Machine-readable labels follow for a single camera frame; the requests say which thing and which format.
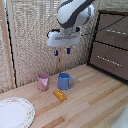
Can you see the grey rounded object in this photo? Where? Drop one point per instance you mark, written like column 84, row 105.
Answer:
column 122, row 120

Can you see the light wooden post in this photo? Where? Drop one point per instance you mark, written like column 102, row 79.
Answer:
column 6, row 43

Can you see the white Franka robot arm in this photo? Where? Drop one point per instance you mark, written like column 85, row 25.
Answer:
column 75, row 11

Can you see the blue mug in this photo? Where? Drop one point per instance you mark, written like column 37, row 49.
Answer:
column 64, row 81

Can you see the dark brown wooden dresser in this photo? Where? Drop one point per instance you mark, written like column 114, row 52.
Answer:
column 110, row 46

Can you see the pink speckled mug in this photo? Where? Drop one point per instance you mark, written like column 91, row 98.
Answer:
column 43, row 82

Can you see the woven bamboo blind screen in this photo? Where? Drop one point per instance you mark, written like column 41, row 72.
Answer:
column 33, row 43

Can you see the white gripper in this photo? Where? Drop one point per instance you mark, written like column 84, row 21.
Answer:
column 64, row 39

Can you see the white plate with floral rim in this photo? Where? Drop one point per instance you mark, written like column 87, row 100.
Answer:
column 14, row 113

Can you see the yellow rectangular block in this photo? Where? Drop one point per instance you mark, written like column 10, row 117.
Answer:
column 60, row 95

